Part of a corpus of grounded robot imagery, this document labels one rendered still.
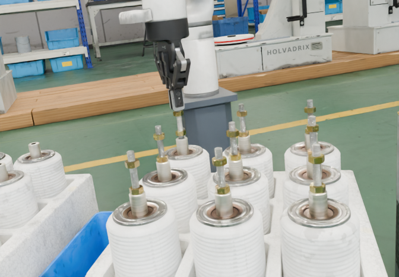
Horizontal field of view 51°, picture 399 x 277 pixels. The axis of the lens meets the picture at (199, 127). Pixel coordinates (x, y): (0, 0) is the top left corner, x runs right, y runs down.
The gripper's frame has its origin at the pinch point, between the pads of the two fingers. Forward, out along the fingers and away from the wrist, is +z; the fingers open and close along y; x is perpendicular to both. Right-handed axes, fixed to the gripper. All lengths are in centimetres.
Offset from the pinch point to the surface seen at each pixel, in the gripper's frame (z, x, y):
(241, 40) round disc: 7, -109, 171
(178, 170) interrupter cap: 10.3, 4.2, -8.5
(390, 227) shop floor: 36, -43, -10
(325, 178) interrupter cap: 10.3, -12.2, -25.7
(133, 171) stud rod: 4.3, 14.1, -19.5
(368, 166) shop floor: 36, -65, 19
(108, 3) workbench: -34, -99, 500
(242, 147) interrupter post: 9.3, -8.7, -7.8
